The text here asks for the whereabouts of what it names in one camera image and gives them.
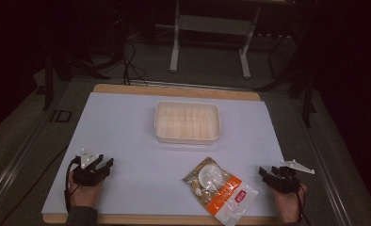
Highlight person's left hand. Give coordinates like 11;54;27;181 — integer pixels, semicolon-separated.
67;170;105;208

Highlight person's right hand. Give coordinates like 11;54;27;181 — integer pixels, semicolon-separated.
266;183;308;224

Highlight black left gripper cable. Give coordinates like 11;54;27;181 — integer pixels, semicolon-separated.
64;156;82;214

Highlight wooden table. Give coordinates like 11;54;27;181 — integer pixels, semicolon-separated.
42;83;285;226

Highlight black floor cables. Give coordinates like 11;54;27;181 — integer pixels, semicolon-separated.
121;34;150;87

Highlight clear orange snack bag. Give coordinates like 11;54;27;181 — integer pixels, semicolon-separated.
182;156;259;226

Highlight black stand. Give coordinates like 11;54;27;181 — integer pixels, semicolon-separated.
41;18;112;111
255;18;317;128

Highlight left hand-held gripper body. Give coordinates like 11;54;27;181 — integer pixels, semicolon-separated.
72;148;110;187

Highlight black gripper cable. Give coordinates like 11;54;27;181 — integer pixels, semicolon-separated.
295;183;312;226
64;156;82;214

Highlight white metal desk frame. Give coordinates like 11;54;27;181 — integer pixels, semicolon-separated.
169;0;263;80

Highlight white paper sheet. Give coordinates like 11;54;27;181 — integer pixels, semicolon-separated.
41;91;285;218

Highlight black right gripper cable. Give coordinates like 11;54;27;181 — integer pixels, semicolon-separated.
295;183;312;226

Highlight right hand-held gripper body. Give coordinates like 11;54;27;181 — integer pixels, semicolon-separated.
270;159;315;195

